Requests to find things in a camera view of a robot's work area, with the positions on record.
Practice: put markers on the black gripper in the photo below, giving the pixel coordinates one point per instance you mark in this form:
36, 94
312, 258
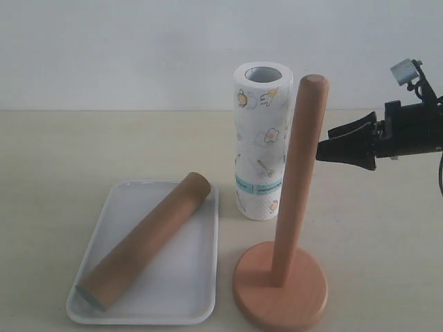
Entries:
404, 130

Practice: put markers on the printed white paper towel roll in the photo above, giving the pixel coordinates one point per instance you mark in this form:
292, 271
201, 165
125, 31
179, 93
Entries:
262, 100

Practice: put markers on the wooden paper towel holder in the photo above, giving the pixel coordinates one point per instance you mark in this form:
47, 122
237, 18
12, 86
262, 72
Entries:
277, 285

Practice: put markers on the brown cardboard tube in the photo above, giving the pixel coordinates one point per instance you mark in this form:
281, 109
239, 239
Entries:
117, 271

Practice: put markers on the white rectangular plastic tray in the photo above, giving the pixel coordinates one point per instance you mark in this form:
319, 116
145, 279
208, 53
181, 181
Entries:
178, 287

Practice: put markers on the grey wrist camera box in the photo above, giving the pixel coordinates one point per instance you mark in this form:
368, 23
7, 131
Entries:
406, 71

